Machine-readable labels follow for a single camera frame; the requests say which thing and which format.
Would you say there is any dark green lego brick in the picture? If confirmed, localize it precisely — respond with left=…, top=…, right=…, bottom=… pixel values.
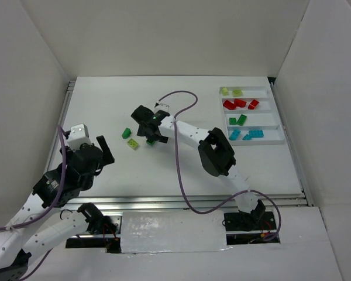
left=146, top=139, right=156, bottom=146

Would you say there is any lime green lego brick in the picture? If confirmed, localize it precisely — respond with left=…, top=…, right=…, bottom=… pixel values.
left=127, top=138, right=139, bottom=150

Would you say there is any green sloped lego brick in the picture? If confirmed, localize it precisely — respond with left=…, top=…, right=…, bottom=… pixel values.
left=121, top=128, right=132, bottom=139

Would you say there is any blue rounded lego brick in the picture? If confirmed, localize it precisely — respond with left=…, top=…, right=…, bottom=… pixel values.
left=229, top=129, right=241, bottom=141

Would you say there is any small green square lego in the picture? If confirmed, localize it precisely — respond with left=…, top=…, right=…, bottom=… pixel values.
left=228, top=118, right=238, bottom=125

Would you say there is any red long lego brick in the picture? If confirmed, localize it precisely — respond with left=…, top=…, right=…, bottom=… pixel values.
left=222, top=100, right=236, bottom=110

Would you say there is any pale yellow small lego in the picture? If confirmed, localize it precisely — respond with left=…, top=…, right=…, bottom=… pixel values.
left=221, top=87, right=229, bottom=96

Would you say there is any green thin lego brick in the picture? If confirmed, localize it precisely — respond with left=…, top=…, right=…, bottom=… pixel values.
left=236, top=114, right=247, bottom=126

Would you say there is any red curved lego brick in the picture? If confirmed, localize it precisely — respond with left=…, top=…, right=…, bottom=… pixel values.
left=234, top=99, right=247, bottom=108

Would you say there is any pale yellow sloped lego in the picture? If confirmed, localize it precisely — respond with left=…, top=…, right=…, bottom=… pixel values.
left=232, top=89, right=243, bottom=97

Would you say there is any blue long lego brick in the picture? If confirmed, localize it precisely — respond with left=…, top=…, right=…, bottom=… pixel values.
left=249, top=130, right=264, bottom=138

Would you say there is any red rounded lego brick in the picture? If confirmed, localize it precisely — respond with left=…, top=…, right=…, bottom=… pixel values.
left=247, top=99, right=259, bottom=110

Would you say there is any small teal lego brick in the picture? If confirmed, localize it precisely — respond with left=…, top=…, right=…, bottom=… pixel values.
left=242, top=134, right=252, bottom=141

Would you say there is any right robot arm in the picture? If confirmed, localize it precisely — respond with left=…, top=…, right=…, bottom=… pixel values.
left=131, top=105, right=266, bottom=231

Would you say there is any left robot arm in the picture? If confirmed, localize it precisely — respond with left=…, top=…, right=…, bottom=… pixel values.
left=0, top=136, right=117, bottom=280

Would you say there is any white taped cover panel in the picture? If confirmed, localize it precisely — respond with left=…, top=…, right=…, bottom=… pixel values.
left=121, top=211, right=228, bottom=253

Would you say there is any white compartment tray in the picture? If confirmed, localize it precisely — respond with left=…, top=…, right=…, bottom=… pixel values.
left=219, top=86, right=285, bottom=146

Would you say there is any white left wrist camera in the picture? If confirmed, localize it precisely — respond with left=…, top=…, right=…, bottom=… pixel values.
left=67, top=124, right=92, bottom=151

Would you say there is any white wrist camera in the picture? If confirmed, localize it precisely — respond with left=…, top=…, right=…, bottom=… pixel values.
left=67, top=124, right=92, bottom=151
left=154, top=101, right=170, bottom=112

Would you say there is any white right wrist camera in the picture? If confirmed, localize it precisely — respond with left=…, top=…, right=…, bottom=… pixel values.
left=154, top=101, right=170, bottom=112

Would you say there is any aluminium front rail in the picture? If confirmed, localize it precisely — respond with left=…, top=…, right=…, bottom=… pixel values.
left=63, top=193, right=309, bottom=212

